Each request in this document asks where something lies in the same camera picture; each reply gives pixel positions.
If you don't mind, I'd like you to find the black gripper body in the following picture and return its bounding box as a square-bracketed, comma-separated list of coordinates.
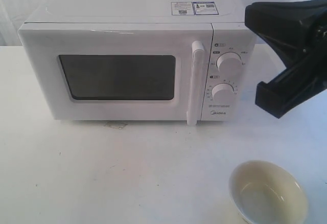
[302, 16, 326, 91]

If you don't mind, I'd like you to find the white ceramic bowl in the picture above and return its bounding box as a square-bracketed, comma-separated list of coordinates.
[228, 160, 309, 223]

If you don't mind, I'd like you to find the white microwave door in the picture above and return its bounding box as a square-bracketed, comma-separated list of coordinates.
[18, 23, 214, 125]

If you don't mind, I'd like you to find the white microwave oven body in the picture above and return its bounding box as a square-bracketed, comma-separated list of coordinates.
[23, 0, 256, 121]

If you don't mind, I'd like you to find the upper white control knob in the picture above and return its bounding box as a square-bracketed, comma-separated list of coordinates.
[216, 52, 242, 75]

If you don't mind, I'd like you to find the lower white timer knob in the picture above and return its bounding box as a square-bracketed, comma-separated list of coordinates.
[211, 83, 235, 103]

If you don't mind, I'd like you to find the blue white warning sticker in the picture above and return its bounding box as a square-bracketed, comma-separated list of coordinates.
[171, 2, 219, 16]

